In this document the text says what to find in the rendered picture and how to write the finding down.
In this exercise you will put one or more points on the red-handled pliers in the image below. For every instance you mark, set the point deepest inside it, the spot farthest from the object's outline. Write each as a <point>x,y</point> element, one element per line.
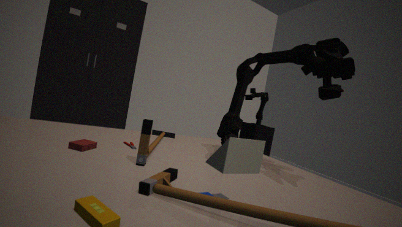
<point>131,144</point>

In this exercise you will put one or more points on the yellow rectangular block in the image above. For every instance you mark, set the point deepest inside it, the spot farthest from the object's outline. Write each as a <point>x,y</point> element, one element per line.
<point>95,213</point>

